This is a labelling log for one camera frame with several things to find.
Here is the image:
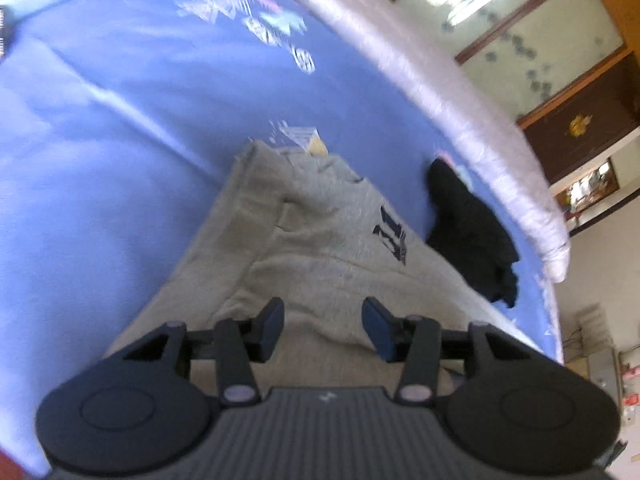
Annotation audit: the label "grey sweatpants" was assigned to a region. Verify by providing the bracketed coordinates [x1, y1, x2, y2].
[102, 138, 507, 391]

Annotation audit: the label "black folded garment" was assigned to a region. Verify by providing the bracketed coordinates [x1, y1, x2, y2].
[425, 158, 520, 309]

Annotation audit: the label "blue patterned bed sheet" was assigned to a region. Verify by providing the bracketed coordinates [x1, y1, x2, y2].
[1, 0, 560, 477]

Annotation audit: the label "dark brown wooden door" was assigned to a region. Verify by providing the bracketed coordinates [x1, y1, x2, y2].
[524, 54, 639, 184]

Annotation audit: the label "frosted glass wardrobe door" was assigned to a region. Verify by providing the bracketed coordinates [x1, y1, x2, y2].
[390, 0, 624, 119]

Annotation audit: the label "pale pink quilt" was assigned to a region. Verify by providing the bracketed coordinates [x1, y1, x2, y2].
[298, 0, 570, 283]

